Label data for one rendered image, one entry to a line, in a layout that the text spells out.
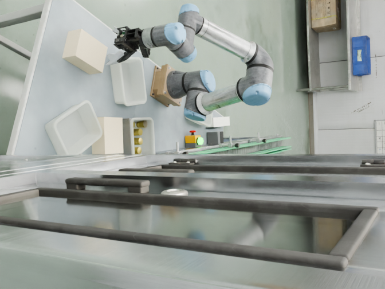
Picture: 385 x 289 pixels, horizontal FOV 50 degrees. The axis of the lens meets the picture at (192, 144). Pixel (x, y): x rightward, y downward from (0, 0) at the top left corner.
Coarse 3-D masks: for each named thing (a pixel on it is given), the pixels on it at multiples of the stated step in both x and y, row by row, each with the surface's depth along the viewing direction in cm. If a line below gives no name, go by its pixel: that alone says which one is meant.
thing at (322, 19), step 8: (312, 0) 687; (320, 0) 680; (328, 0) 673; (336, 0) 675; (312, 8) 687; (320, 8) 679; (328, 8) 673; (336, 8) 675; (312, 16) 687; (320, 16) 680; (328, 16) 674; (336, 16) 673; (312, 24) 687; (320, 24) 680; (328, 24) 674; (336, 24) 675; (320, 32) 718
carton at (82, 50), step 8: (72, 32) 170; (80, 32) 167; (72, 40) 168; (80, 40) 167; (88, 40) 171; (96, 40) 175; (64, 48) 169; (72, 48) 167; (80, 48) 167; (88, 48) 171; (96, 48) 175; (104, 48) 179; (64, 56) 168; (72, 56) 166; (80, 56) 167; (88, 56) 171; (96, 56) 175; (104, 56) 179; (80, 64) 172; (88, 64) 171; (96, 64) 175; (88, 72) 180; (96, 72) 178
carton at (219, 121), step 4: (228, 116) 286; (212, 120) 268; (216, 120) 271; (220, 120) 276; (224, 120) 281; (228, 120) 286; (212, 124) 268; (216, 124) 271; (220, 124) 276; (224, 124) 281; (228, 124) 286
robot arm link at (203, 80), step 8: (192, 72) 213; (200, 72) 210; (208, 72) 210; (184, 80) 213; (192, 80) 210; (200, 80) 208; (208, 80) 209; (192, 88) 209; (200, 88) 208; (208, 88) 209
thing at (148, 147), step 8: (136, 120) 199; (152, 120) 205; (144, 128) 208; (152, 128) 206; (136, 136) 206; (144, 136) 208; (152, 136) 206; (144, 144) 208; (152, 144) 206; (144, 152) 209; (152, 152) 207
